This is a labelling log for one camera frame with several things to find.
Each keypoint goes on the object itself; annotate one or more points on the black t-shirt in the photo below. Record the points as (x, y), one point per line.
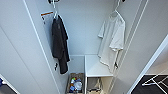
(60, 43)

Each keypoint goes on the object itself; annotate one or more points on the blue cloth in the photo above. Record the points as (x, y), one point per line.
(1, 82)

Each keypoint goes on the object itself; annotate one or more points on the white t-shirt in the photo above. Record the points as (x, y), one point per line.
(111, 40)

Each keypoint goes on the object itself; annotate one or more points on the orange warning sticker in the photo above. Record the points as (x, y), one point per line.
(46, 14)

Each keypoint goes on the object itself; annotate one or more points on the white wardrobe carcass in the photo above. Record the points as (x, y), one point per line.
(83, 26)

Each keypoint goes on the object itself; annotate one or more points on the dark door hinge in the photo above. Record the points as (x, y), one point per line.
(116, 65)
(56, 66)

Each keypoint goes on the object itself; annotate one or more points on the white inner shelf unit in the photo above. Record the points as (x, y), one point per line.
(95, 66)

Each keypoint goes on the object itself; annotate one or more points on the white clothes hanger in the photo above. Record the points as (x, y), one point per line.
(116, 11)
(55, 14)

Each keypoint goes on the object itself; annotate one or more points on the black wardrobe hook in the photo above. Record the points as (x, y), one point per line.
(123, 1)
(51, 1)

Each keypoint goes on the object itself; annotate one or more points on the white drying rack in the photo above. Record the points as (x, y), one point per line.
(155, 81)

